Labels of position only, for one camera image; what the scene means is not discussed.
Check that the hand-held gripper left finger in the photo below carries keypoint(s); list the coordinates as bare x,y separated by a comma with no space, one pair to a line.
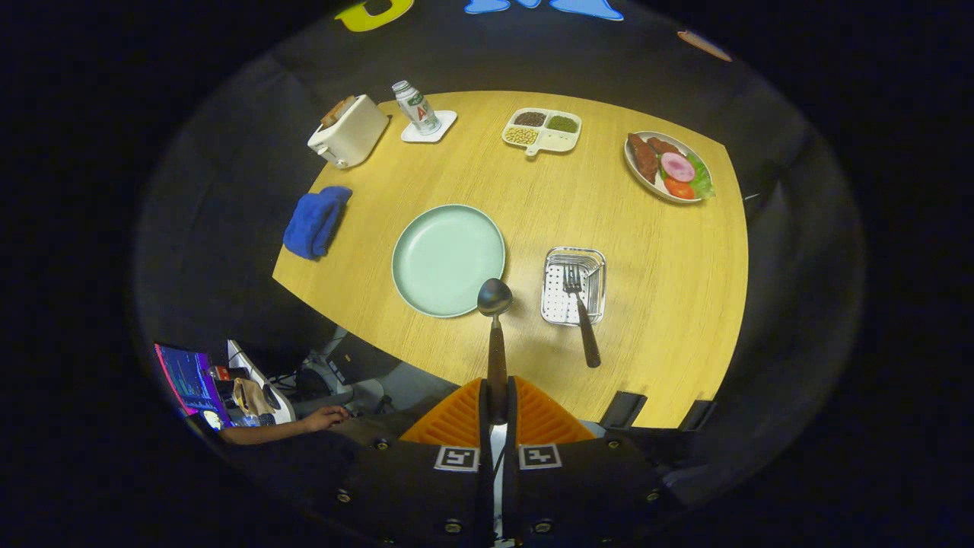
426,495

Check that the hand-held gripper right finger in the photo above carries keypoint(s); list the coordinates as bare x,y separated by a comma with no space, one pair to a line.
578,495

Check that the grey table base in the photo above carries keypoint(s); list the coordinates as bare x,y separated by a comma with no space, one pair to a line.
365,373

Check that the metal mesh basket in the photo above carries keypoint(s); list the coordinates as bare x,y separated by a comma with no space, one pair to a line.
559,301

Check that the green round plate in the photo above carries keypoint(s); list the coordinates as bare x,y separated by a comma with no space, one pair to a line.
445,259

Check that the computer monitor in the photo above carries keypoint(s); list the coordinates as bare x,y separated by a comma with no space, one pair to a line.
186,377

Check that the blue towel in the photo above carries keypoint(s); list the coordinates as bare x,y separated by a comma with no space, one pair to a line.
312,224

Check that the white food plate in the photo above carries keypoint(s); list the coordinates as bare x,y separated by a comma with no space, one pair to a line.
660,190

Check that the red tomato slice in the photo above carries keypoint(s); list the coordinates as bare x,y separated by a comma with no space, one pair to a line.
679,189

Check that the green lettuce leaf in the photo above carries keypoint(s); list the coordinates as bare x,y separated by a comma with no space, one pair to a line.
704,183

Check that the pink ham slice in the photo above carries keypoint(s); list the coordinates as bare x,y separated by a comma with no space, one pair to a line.
677,167

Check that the brown meat piece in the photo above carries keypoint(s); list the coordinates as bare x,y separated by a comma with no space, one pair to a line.
645,158
663,146

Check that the white divided bean dish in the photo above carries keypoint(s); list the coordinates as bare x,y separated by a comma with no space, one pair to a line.
559,139

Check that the white toaster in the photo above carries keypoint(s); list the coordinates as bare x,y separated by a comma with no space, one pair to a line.
354,141

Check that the white square coaster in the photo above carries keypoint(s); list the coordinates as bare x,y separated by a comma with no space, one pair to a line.
449,119

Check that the small plastic drink bottle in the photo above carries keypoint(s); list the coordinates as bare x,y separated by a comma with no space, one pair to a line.
417,108

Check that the toast slice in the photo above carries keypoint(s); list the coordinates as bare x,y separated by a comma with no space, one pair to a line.
344,105
332,118

